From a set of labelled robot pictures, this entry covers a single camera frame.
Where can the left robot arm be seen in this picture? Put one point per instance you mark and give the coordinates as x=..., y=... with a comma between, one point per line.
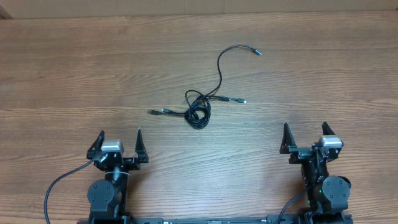
x=108, y=196

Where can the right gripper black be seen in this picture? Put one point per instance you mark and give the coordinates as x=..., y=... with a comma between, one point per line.
x=308, y=153

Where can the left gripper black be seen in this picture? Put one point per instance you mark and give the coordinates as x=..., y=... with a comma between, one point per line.
x=118, y=159

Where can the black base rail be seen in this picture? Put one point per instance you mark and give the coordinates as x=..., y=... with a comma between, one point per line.
x=270, y=219

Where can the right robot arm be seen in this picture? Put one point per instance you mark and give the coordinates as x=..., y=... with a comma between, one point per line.
x=327, y=195

